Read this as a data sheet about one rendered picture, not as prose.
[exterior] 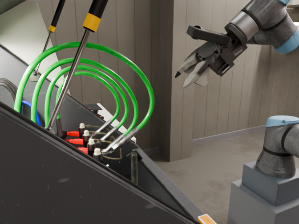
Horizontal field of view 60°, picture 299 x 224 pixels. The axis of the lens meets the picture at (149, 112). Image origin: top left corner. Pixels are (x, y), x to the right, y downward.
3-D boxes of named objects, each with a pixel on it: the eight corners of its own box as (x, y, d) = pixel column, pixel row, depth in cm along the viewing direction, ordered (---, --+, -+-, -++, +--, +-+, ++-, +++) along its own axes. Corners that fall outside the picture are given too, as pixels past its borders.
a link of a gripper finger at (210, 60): (203, 77, 70) (222, 51, 70) (200, 74, 69) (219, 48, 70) (193, 74, 74) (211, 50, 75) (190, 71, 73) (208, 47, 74)
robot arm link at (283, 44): (279, 35, 84) (262, 10, 79) (310, 36, 74) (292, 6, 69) (264, 54, 84) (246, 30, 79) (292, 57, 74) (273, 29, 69)
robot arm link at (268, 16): (298, 4, 68) (283, -22, 64) (265, 35, 70) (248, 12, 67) (280, 2, 75) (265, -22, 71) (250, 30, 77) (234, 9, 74)
